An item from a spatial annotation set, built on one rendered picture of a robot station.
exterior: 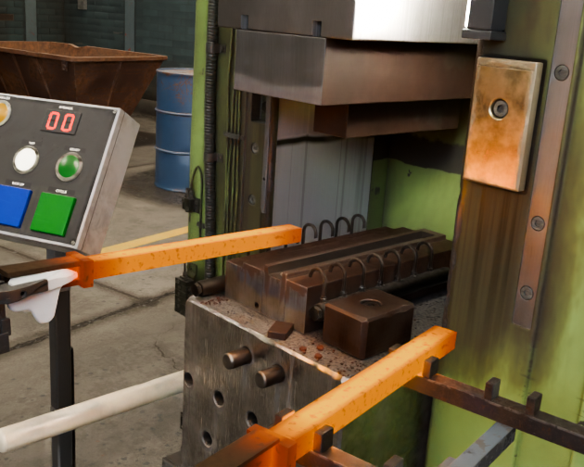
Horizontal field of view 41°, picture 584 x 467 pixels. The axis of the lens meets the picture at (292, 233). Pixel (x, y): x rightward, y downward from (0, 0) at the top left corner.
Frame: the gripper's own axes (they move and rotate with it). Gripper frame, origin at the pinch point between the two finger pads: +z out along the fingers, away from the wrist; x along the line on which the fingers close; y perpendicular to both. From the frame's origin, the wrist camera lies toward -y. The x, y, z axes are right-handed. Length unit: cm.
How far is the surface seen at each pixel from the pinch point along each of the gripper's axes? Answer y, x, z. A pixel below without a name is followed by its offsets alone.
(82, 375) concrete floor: 108, -165, 89
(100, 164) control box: -2, -44, 31
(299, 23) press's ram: -28.9, -1.3, 39.0
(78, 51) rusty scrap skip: 30, -713, 389
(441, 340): 5.9, 34.0, 30.6
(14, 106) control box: -10, -67, 25
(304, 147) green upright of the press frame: -5, -22, 62
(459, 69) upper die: -22, 4, 72
